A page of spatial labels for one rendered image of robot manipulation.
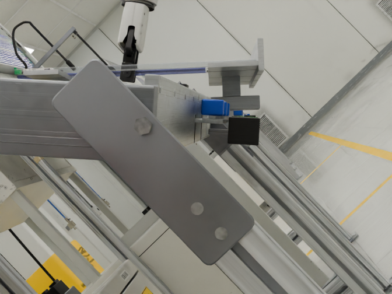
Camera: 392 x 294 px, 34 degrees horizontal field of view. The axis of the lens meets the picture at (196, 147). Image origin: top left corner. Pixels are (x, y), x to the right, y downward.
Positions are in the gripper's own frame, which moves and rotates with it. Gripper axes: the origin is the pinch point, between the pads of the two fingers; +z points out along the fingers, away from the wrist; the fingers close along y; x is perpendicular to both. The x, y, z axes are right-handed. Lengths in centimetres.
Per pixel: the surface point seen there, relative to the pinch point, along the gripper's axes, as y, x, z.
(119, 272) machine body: 32, 8, 39
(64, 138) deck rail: 93, 9, 17
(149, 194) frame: 98, 17, 20
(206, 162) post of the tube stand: 2.8, 20.2, 17.7
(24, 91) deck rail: 93, 6, 13
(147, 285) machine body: 25, 13, 42
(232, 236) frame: 98, 24, 22
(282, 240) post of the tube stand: 3, 39, 32
